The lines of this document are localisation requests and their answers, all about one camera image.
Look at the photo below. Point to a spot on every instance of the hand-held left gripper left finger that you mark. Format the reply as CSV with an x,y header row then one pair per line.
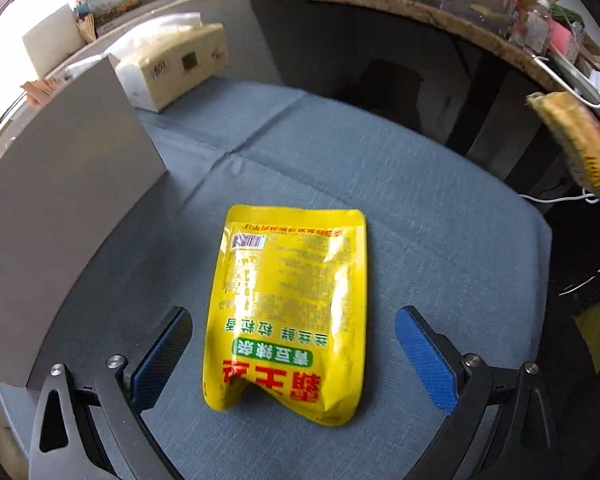
x,y
160,360

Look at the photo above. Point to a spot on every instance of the white foam box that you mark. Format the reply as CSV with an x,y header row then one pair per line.
x,y
52,45

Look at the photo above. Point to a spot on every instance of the brown paper packets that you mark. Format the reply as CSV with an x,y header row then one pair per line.
x,y
84,20

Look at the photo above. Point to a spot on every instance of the yellow brown patterned snack bag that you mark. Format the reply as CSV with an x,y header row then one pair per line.
x,y
580,145

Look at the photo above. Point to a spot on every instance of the blue grey fabric mat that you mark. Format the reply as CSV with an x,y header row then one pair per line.
x,y
380,185

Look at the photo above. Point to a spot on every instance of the pink packet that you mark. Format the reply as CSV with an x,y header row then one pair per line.
x,y
560,37

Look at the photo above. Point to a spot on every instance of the white storage box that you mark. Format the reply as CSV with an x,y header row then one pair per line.
x,y
70,210

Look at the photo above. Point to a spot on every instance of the beige tissue pack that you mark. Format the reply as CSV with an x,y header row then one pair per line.
x,y
180,65

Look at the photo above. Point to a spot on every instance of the bright yellow snack packet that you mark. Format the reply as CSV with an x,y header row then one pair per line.
x,y
290,310

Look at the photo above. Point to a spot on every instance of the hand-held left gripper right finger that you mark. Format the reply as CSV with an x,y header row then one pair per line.
x,y
425,365

